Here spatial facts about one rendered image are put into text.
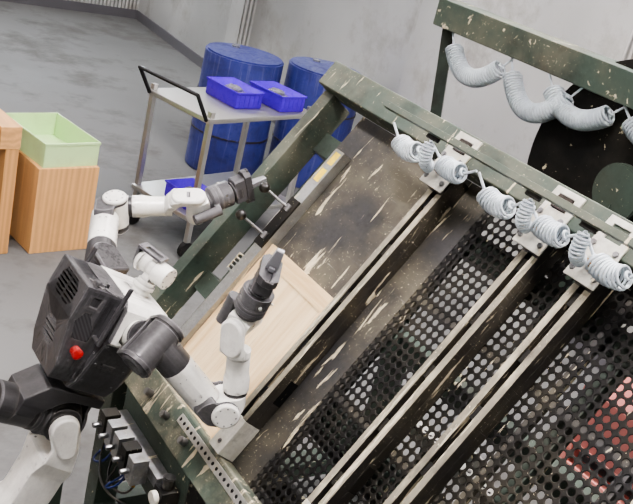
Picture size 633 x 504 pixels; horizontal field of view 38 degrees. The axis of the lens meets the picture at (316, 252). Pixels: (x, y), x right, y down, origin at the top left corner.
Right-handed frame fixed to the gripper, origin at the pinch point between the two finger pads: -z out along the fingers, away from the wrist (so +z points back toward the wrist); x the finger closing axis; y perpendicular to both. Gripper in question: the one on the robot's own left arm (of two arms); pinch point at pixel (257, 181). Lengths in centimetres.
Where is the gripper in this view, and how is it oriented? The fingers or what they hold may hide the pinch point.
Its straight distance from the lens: 313.4
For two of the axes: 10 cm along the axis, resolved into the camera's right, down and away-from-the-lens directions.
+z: -8.5, 3.7, -3.7
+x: 1.1, 8.2, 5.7
